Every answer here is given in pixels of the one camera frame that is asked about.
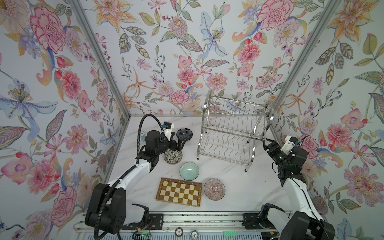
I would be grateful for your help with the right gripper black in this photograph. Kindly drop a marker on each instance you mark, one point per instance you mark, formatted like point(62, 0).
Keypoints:
point(272, 153)

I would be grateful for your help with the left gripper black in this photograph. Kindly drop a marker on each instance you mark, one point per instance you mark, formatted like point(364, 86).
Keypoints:
point(179, 148)

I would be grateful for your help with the steel wire dish rack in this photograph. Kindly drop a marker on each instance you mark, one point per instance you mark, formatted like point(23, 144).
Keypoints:
point(232, 129)

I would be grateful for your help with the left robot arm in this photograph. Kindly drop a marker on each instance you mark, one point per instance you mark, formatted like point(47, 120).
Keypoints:
point(107, 211)

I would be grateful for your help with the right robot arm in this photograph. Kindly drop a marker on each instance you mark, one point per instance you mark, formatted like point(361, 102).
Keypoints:
point(306, 223)

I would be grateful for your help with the dark petal pattern bowl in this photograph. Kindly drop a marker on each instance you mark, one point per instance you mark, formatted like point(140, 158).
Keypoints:
point(184, 134)

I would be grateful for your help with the mint green bowl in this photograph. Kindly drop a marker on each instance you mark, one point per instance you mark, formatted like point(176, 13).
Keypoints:
point(189, 171)

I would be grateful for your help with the wooden chessboard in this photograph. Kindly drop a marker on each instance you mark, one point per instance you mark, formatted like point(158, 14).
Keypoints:
point(180, 192)

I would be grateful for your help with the round gauge left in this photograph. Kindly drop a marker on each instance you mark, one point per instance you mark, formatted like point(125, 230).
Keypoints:
point(179, 232)

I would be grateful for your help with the round gauge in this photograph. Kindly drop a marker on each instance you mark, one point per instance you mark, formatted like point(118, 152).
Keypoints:
point(179, 232)
point(194, 235)

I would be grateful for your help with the round gauge right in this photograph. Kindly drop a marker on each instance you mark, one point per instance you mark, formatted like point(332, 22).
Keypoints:
point(194, 235)

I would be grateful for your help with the green connector block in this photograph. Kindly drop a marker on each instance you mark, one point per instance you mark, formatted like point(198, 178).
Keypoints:
point(230, 233)

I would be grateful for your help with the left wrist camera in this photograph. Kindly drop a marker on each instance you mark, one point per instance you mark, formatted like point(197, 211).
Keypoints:
point(168, 129)

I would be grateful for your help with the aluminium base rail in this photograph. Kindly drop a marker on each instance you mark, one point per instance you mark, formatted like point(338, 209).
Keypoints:
point(206, 221)

